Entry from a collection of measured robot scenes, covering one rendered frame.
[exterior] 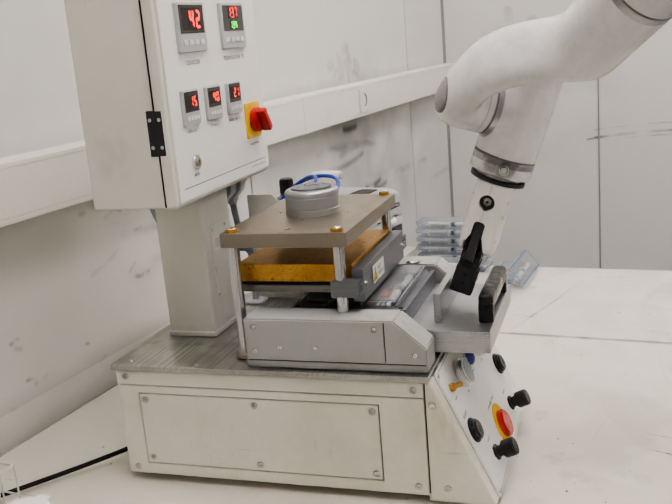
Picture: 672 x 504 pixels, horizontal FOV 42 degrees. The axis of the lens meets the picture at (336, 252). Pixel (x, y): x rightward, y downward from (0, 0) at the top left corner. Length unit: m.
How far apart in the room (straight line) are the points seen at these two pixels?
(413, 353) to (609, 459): 0.35
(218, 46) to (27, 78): 0.40
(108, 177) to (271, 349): 0.32
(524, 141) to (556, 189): 2.46
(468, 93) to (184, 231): 0.48
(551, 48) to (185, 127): 0.49
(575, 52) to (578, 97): 2.51
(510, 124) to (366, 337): 0.33
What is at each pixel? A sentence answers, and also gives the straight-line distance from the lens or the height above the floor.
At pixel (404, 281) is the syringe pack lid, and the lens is 1.29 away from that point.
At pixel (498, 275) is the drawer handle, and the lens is 1.28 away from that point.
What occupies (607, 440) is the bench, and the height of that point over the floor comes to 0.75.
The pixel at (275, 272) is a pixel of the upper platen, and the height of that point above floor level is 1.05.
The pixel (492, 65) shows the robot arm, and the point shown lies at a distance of 1.09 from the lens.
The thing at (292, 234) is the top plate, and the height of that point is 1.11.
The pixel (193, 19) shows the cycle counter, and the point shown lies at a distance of 1.26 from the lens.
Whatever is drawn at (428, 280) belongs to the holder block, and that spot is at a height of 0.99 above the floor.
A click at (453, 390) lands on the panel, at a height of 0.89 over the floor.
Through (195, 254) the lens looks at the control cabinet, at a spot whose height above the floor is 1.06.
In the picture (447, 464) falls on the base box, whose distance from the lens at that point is 1.19.
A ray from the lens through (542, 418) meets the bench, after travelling 1.45.
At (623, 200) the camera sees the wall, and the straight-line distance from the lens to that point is 3.61.
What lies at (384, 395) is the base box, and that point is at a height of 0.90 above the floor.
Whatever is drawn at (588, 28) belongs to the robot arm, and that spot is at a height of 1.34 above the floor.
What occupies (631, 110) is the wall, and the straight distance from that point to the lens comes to 3.55.
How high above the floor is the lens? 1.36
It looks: 14 degrees down
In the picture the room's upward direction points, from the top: 5 degrees counter-clockwise
